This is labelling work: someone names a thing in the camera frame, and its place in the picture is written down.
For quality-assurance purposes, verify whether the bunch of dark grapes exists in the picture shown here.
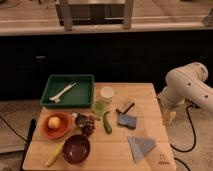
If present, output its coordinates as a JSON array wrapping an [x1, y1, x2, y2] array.
[[82, 121, 95, 137]]

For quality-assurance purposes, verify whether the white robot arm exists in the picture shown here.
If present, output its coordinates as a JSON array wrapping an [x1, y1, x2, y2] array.
[[157, 62, 213, 125]]

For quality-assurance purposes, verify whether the yellow banana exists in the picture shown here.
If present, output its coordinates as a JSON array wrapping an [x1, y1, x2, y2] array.
[[44, 143, 63, 167]]

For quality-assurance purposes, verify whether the green plastic tray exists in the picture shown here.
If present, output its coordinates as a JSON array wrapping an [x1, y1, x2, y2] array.
[[40, 74, 94, 109]]

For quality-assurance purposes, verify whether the orange bowl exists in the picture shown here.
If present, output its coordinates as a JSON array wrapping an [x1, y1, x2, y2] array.
[[41, 112, 72, 139]]

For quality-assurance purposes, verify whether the yellow lemon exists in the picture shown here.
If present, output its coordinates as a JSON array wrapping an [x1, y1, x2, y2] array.
[[48, 117, 61, 130]]

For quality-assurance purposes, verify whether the white stool frame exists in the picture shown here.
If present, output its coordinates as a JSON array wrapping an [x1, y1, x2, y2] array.
[[55, 0, 134, 31]]

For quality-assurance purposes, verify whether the blue sponge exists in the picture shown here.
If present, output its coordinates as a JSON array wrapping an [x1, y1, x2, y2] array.
[[118, 114, 137, 129]]

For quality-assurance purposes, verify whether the green cucumber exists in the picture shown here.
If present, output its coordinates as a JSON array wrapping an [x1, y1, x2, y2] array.
[[103, 111, 112, 134]]

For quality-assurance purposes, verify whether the green plastic cup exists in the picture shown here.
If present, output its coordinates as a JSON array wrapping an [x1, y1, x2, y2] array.
[[92, 100, 106, 117]]

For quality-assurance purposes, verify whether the white plastic utensil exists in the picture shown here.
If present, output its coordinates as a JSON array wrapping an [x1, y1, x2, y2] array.
[[49, 82, 77, 103]]

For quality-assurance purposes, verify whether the small metal cup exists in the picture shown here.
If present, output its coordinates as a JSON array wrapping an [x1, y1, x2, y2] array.
[[72, 113, 87, 128]]

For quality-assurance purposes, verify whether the dark red bowl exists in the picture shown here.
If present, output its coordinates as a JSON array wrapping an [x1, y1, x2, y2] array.
[[63, 135, 90, 164]]

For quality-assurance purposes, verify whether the black cable right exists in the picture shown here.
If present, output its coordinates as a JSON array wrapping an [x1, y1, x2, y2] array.
[[170, 104, 200, 154]]

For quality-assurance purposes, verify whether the brown scrub brush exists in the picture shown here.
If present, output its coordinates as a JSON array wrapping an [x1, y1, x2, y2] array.
[[116, 100, 135, 114]]

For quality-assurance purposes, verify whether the blue-grey towel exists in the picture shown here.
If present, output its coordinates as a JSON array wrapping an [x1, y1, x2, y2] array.
[[127, 136, 156, 163]]

